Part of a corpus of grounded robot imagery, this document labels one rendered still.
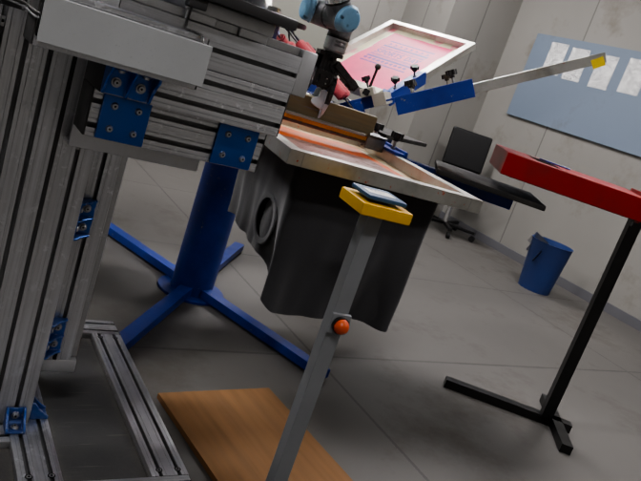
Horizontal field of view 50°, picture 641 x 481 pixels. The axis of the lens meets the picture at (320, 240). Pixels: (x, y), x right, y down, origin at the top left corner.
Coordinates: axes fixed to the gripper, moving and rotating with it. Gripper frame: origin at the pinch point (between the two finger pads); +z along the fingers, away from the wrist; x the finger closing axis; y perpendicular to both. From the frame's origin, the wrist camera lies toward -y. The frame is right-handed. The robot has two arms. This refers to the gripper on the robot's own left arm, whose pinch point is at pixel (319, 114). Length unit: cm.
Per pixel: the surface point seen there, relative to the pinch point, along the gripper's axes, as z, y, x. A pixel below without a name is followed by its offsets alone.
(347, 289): 31, 12, 79
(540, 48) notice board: -98, -355, -368
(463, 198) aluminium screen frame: 6, -23, 60
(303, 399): 60, 13, 79
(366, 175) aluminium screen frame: 7, 7, 60
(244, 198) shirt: 30.5, 20.9, 14.9
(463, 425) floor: 103, -100, 12
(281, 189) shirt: 19, 22, 44
